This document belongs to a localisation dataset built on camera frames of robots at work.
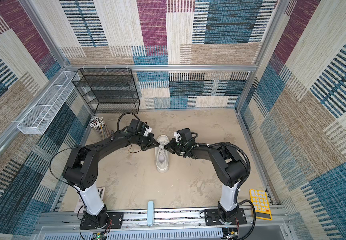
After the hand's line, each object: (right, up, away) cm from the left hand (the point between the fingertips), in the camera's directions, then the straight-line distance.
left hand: (160, 142), depth 89 cm
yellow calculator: (+52, -28, -10) cm, 60 cm away
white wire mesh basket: (-56, +12, -19) cm, 61 cm away
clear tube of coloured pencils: (-36, +10, 0) cm, 38 cm away
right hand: (+1, -4, +1) cm, 4 cm away
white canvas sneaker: (+1, -14, -4) cm, 15 cm away
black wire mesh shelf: (-40, +35, +20) cm, 57 cm away
